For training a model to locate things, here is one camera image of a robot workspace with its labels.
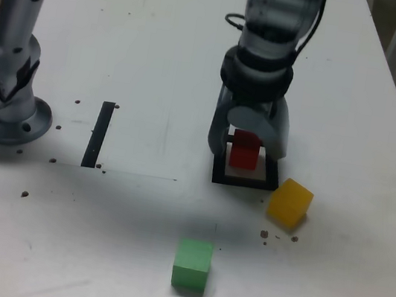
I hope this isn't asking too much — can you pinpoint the black tape strip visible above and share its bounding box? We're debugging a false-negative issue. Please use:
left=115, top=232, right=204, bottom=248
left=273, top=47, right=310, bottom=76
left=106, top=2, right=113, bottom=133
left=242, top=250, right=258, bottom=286
left=80, top=98, right=117, bottom=171

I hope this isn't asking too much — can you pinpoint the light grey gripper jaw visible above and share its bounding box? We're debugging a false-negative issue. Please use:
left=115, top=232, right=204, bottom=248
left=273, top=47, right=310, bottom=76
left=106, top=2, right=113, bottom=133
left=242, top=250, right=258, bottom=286
left=221, top=89, right=297, bottom=160

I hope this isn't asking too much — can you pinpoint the black tape square outline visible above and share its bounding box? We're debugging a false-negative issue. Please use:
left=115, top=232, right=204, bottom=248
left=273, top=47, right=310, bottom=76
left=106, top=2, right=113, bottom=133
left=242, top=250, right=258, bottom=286
left=210, top=128, right=287, bottom=194

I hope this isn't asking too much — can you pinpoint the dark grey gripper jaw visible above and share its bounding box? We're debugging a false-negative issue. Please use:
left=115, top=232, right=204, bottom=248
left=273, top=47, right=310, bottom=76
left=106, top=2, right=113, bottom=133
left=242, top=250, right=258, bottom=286
left=204, top=82, right=240, bottom=159

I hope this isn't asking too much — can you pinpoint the green cube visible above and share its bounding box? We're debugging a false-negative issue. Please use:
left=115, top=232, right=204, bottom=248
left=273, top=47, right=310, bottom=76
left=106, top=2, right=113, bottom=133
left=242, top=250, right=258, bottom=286
left=168, top=237, right=216, bottom=296

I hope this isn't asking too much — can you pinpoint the yellow cube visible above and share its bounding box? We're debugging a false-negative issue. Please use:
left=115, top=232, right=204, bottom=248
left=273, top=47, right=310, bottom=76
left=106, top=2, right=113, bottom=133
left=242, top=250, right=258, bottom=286
left=264, top=175, right=317, bottom=234

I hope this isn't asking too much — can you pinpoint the red cube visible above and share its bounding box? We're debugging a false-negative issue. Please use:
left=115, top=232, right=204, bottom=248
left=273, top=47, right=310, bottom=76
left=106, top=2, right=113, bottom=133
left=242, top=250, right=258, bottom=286
left=228, top=128, right=264, bottom=172

